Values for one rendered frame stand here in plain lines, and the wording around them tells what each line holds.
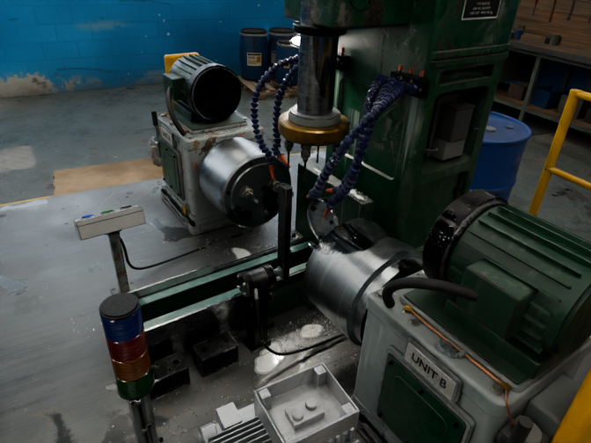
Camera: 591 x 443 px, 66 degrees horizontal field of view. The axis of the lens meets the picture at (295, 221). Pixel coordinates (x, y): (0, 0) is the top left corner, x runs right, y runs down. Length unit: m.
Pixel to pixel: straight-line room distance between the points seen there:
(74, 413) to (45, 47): 5.69
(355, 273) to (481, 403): 0.35
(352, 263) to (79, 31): 5.86
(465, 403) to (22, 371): 1.01
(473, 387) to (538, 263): 0.21
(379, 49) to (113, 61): 5.63
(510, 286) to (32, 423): 1.00
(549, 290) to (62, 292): 1.27
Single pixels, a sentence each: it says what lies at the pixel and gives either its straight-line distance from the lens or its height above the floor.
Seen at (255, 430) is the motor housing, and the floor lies 1.10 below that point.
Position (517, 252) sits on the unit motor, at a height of 1.34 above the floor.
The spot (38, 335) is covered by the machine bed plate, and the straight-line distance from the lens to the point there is 1.41.
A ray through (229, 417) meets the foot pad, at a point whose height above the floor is 1.08.
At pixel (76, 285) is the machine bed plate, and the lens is 1.55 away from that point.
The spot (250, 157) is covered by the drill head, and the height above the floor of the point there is 1.16.
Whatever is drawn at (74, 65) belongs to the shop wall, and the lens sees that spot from 6.63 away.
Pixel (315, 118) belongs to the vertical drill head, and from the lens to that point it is 1.11.
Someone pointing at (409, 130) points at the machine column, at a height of 1.32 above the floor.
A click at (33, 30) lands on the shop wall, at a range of 6.54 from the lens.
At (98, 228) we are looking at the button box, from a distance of 1.30.
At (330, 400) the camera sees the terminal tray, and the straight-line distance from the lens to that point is 0.75.
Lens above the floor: 1.71
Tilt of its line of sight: 31 degrees down
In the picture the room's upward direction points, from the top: 3 degrees clockwise
